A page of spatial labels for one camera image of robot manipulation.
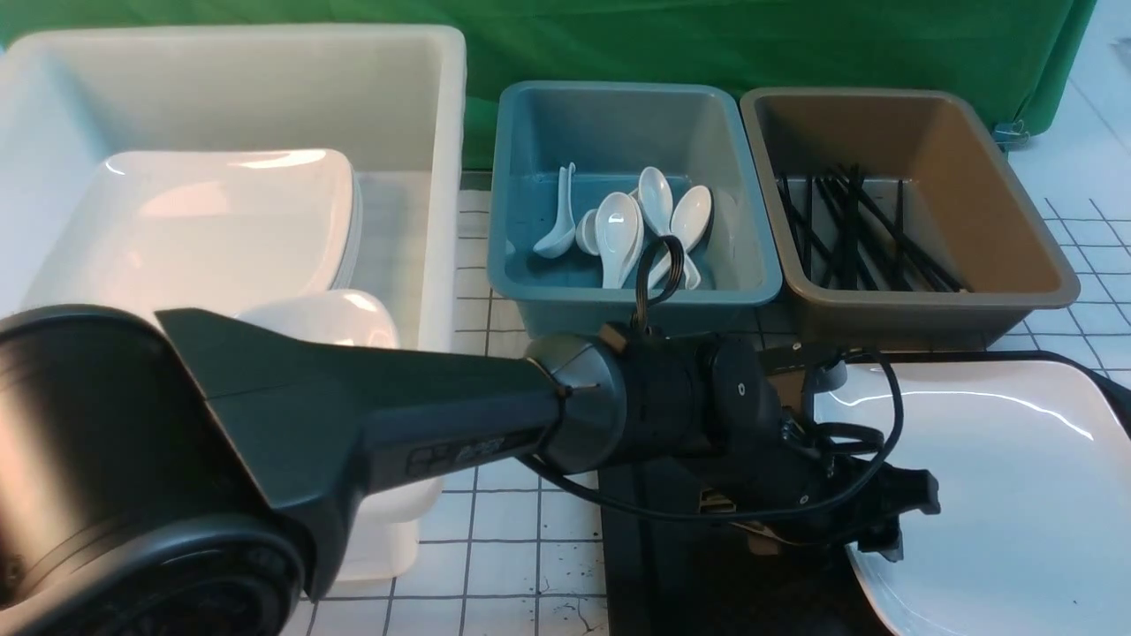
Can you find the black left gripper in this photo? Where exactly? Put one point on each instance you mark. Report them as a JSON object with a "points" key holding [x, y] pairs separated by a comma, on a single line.
{"points": [[779, 474]]}

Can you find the stack of white bowls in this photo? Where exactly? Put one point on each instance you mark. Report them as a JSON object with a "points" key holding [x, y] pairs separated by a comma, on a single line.
{"points": [[342, 317]]}

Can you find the green cloth backdrop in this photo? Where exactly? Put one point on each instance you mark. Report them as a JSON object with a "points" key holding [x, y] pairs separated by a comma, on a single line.
{"points": [[1010, 60]]}

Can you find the large white plastic tub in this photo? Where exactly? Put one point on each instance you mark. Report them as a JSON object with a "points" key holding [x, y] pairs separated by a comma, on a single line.
{"points": [[390, 98]]}

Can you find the teal plastic bin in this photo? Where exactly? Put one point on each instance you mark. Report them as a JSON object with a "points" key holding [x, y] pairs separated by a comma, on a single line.
{"points": [[610, 132]]}

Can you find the black serving tray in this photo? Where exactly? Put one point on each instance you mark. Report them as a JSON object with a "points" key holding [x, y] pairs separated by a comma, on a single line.
{"points": [[664, 579]]}

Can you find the metal clip on cloth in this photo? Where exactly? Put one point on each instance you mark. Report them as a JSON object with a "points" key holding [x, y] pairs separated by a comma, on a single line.
{"points": [[1011, 135]]}

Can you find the white spoon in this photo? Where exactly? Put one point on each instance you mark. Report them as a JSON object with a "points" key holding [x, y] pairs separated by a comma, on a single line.
{"points": [[563, 231], [655, 198], [586, 234], [619, 237], [690, 220]]}

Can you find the large white square plate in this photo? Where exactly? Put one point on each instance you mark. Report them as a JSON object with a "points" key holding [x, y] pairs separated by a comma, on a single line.
{"points": [[1032, 462]]}

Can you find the black chopsticks pile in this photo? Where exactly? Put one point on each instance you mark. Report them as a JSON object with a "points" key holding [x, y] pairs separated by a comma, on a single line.
{"points": [[853, 233]]}

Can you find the brown plastic bin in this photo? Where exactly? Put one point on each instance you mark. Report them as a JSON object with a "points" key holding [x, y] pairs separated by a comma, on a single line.
{"points": [[966, 206]]}

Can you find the stack of white plates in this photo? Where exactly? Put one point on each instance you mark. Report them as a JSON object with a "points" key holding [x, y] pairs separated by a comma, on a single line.
{"points": [[225, 231]]}

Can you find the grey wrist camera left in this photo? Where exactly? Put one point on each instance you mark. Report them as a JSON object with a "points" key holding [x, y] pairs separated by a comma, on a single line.
{"points": [[800, 372]]}

